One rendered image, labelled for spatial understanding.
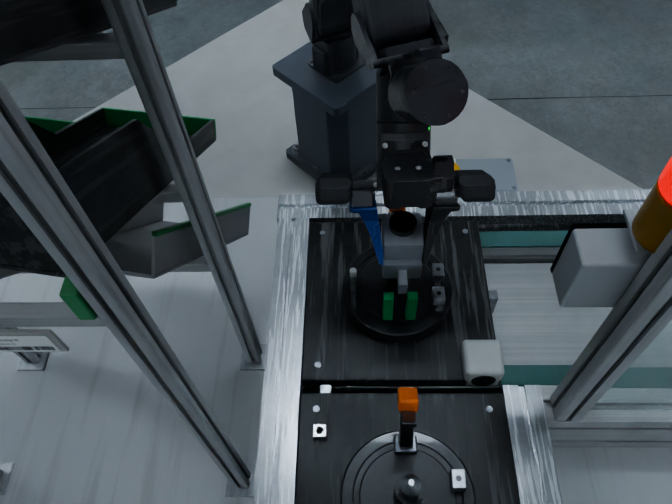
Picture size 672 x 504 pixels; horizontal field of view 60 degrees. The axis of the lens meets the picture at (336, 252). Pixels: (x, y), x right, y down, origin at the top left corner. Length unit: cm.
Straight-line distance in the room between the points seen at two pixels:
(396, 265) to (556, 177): 50
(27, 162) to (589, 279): 41
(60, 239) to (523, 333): 64
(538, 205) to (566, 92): 176
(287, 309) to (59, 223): 51
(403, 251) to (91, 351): 51
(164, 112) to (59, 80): 246
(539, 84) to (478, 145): 156
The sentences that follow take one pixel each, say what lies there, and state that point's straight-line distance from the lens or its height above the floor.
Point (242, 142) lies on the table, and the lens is 113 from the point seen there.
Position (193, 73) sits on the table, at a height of 86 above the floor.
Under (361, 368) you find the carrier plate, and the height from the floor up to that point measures 97.
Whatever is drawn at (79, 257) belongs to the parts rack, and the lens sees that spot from 34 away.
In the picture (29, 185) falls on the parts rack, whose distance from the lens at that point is 30.
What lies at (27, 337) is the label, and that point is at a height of 129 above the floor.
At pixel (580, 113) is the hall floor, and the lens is 256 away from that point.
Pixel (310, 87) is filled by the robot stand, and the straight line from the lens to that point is 90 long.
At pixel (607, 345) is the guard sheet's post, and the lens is 59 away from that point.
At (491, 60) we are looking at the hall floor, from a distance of 273.
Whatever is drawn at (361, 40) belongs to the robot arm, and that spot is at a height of 128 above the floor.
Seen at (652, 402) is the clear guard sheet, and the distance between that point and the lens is 76.
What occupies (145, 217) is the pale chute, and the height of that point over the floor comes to 104.
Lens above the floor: 164
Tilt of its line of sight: 55 degrees down
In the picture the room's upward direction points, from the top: 4 degrees counter-clockwise
